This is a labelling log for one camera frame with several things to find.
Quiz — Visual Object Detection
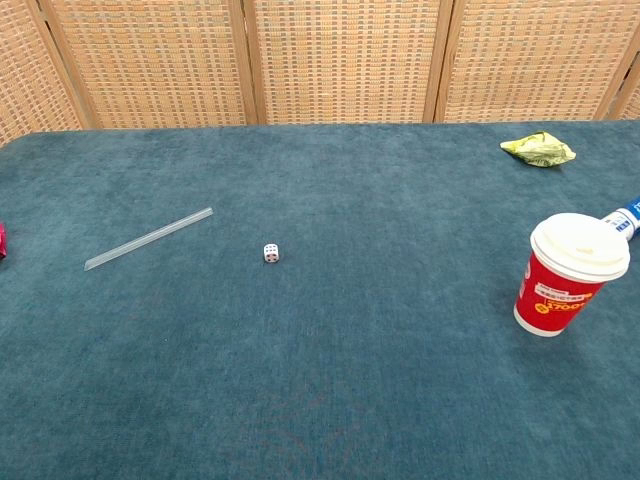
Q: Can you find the teal table cloth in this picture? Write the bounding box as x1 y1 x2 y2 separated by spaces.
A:
0 118 640 480

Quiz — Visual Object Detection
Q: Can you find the transparent plastic ruler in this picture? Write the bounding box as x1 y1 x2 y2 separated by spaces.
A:
83 207 214 272

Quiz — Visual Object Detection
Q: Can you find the woven wicker screen panel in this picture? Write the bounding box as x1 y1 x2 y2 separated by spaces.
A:
37 0 259 131
242 0 454 126
0 0 97 147
422 0 640 124
594 29 640 121

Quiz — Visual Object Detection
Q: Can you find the green crumpled snack packet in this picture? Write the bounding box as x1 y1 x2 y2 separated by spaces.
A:
499 131 577 172

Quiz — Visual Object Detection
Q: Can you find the red paper cup white lid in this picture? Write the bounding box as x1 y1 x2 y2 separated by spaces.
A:
513 212 632 338

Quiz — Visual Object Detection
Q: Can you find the blue white toothpaste tube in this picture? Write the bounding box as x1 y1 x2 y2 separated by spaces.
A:
599 195 640 242

